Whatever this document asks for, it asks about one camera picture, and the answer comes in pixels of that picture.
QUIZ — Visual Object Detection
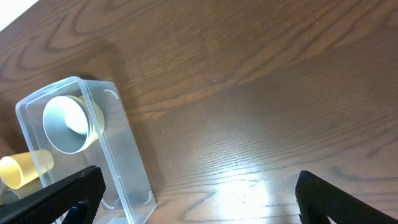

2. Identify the yellow plastic bowl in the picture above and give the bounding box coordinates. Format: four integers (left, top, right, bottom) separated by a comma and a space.
65, 95, 105, 153

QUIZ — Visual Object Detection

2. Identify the light blue plastic bowl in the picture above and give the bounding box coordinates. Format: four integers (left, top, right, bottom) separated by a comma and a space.
42, 95, 95, 154

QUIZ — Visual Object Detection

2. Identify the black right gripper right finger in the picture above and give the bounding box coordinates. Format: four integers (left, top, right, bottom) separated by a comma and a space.
295, 170, 397, 224

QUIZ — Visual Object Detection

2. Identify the clear plastic container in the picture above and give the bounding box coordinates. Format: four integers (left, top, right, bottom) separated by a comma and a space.
16, 77, 156, 223

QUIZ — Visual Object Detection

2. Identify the yellow plastic cup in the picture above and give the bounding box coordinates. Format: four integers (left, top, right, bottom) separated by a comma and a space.
1, 150, 55, 189

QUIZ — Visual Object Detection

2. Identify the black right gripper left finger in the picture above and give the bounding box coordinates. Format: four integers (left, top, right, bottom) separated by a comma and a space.
1, 166, 106, 223

